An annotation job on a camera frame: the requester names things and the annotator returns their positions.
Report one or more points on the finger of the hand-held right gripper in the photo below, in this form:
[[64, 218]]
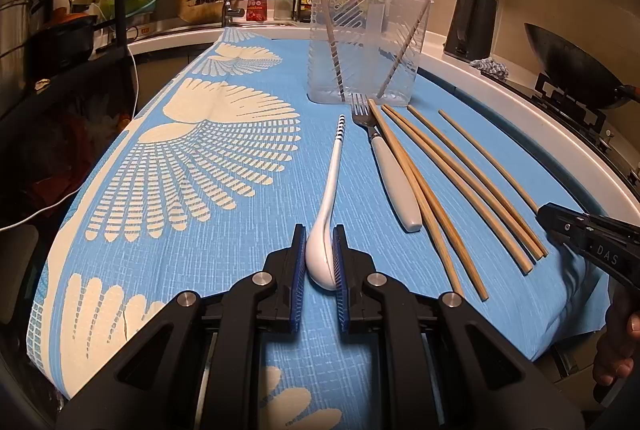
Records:
[[562, 225]]

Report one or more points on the grey knitted dish cloth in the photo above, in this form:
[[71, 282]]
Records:
[[492, 67]]

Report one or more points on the person's right hand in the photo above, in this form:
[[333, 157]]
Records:
[[617, 345]]

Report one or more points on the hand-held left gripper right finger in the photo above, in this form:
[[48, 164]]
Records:
[[341, 280]]

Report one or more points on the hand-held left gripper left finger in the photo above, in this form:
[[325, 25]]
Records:
[[298, 280]]

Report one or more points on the black wok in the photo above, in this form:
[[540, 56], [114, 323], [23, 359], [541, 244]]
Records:
[[570, 60]]

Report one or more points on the black cooking pot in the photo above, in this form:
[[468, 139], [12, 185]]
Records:
[[65, 37]]

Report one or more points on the black electric kettle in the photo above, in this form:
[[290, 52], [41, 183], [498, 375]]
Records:
[[472, 25]]

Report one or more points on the green plastic basin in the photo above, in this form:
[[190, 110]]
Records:
[[140, 5]]

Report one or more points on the blue cloth with cream pattern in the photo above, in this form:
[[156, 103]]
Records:
[[200, 260]]

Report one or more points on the clear plastic utensil container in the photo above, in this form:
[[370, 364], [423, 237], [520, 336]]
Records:
[[365, 75]]

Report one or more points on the stainless steel pot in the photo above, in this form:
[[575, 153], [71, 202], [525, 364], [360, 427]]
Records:
[[15, 0]]

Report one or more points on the black gas stove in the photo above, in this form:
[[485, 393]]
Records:
[[550, 90]]

